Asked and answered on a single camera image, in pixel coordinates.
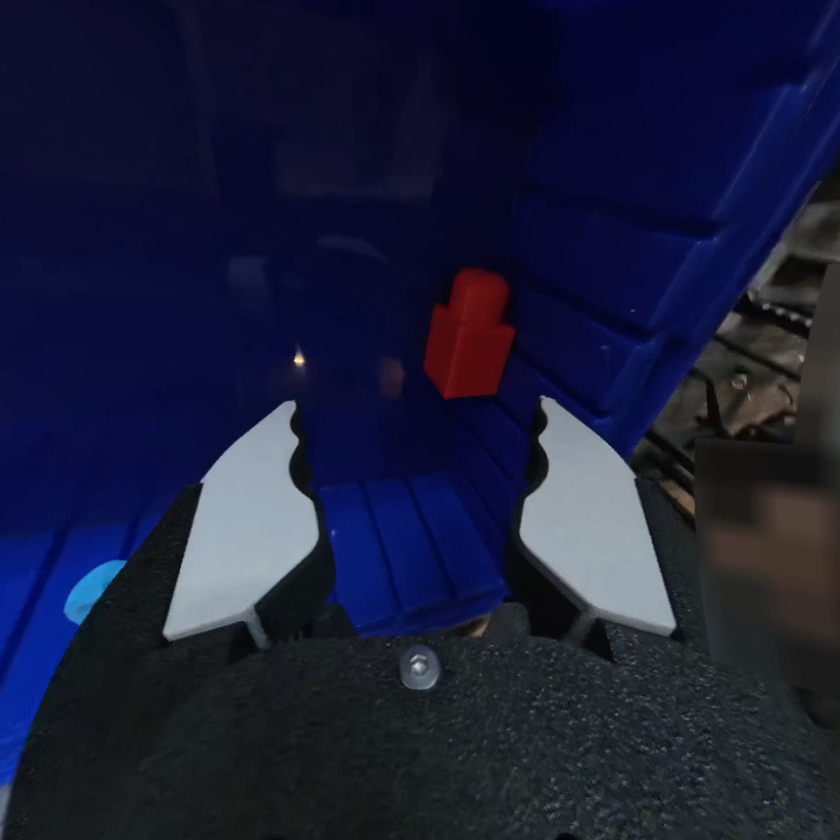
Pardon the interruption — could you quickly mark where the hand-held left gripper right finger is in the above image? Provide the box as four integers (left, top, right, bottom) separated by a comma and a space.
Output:
506, 394, 679, 640

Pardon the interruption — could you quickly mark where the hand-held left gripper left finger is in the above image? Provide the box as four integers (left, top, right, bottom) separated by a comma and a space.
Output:
163, 401, 330, 644

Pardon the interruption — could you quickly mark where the red building block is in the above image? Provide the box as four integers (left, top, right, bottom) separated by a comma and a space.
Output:
422, 268, 517, 400

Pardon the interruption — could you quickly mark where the blue plastic bin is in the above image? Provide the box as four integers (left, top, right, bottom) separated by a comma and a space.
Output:
0, 0, 840, 788

